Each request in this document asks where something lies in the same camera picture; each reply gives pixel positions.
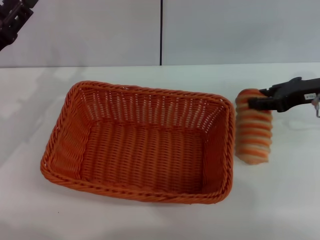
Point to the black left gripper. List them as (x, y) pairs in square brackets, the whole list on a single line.
[(11, 17)]

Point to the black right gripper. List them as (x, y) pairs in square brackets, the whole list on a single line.
[(295, 93)]

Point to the striped orange white bread roll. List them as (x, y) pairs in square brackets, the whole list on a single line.
[(253, 135)]

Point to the orange woven plastic basket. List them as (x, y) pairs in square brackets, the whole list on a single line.
[(142, 150)]

